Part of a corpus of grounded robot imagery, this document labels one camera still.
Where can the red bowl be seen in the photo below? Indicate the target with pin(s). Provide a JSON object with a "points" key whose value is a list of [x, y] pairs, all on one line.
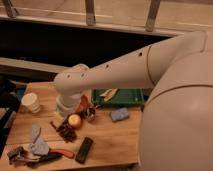
{"points": [[84, 104]]}

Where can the banana peel in tray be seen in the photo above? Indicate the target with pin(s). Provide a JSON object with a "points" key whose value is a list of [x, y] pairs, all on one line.
{"points": [[108, 94]]}

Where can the black remote control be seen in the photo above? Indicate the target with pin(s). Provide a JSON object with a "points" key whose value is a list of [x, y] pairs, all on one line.
{"points": [[84, 150]]}

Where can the dark grape bunch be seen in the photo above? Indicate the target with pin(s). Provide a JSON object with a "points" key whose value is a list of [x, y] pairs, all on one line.
{"points": [[65, 132]]}

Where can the green plastic tray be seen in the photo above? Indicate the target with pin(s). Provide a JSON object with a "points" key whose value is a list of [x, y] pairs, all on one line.
{"points": [[123, 98]]}

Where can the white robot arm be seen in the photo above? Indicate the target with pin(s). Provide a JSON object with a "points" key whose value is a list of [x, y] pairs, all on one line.
{"points": [[176, 130]]}

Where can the blue grey cloth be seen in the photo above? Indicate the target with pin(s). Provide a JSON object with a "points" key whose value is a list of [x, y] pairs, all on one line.
{"points": [[37, 145]]}

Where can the red yellow apple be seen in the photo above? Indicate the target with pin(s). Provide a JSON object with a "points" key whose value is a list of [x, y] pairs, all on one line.
{"points": [[75, 121]]}

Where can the red handled tool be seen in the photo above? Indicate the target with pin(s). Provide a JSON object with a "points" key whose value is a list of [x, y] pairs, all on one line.
{"points": [[67, 153]]}

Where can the white paper cup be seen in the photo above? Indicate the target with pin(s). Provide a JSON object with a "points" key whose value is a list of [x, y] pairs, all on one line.
{"points": [[31, 102]]}

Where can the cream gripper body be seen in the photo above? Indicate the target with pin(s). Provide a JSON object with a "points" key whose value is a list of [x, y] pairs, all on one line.
{"points": [[58, 119]]}

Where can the blue sponge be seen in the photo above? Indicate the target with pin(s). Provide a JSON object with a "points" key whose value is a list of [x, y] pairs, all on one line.
{"points": [[119, 114]]}

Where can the dark metal clip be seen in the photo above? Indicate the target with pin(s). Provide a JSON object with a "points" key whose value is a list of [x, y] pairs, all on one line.
{"points": [[16, 153]]}

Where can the dark chair at left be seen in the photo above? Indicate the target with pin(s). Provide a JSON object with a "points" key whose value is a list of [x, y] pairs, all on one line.
{"points": [[7, 101]]}

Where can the small metal cup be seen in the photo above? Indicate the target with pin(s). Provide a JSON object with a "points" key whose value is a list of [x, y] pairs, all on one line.
{"points": [[90, 114]]}

